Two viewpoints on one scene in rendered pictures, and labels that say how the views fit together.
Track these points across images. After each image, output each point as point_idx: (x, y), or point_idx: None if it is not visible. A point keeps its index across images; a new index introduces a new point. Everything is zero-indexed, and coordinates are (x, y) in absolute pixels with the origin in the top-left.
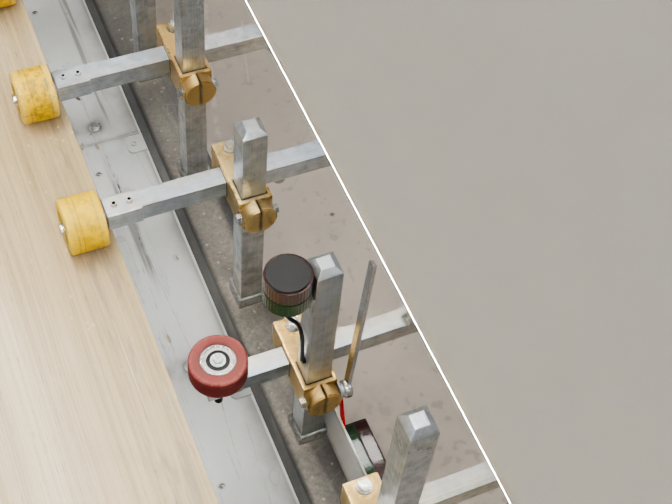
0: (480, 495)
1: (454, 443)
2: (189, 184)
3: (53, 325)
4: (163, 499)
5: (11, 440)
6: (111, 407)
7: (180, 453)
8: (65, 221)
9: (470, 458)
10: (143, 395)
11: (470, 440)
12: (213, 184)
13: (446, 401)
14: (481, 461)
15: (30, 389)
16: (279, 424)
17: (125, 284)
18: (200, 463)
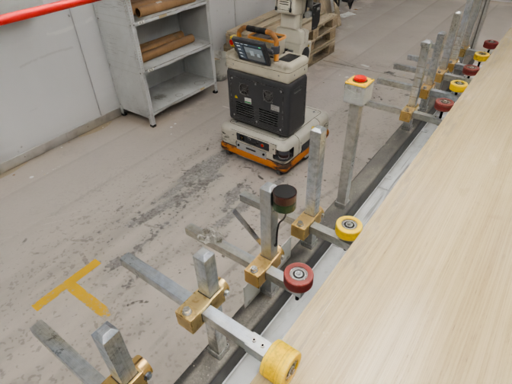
0: (187, 346)
1: (168, 366)
2: (222, 319)
3: (339, 350)
4: (368, 258)
5: (404, 324)
6: (353, 298)
7: (347, 264)
8: (296, 354)
9: (172, 357)
10: (337, 290)
11: (164, 361)
12: (216, 309)
13: (148, 380)
14: (171, 353)
15: (377, 334)
16: (275, 300)
17: (291, 334)
18: (344, 256)
